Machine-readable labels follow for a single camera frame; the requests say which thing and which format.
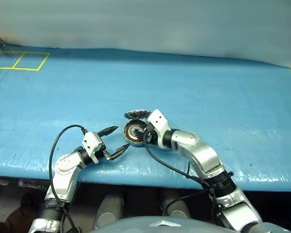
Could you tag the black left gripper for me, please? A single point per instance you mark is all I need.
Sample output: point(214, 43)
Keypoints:
point(106, 155)

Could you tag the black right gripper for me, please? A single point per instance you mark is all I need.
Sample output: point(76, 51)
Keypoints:
point(151, 136)

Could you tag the round grey motor housing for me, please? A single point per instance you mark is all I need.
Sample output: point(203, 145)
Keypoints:
point(131, 134)

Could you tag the silver spoked rotor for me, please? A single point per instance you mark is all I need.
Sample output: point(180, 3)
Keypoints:
point(135, 113)

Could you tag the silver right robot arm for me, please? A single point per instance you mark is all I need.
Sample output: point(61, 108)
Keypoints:
point(203, 157)

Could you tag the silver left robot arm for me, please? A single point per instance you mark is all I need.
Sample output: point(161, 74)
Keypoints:
point(63, 174)

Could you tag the blue table cover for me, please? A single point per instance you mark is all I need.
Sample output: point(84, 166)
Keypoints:
point(160, 87)

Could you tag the grey rounded shape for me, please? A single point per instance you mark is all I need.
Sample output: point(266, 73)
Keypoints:
point(177, 204)
point(109, 211)

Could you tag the grey robot torso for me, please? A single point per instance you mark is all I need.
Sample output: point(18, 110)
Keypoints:
point(160, 225)

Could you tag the dark brown object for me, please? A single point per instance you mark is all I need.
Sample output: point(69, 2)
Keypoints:
point(17, 213)

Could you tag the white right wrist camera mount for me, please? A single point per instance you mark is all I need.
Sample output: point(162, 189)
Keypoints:
point(160, 123)

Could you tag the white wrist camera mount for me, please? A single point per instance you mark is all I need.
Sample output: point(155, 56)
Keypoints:
point(92, 143)
point(160, 123)

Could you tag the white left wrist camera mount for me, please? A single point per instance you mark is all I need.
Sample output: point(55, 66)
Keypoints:
point(92, 143)

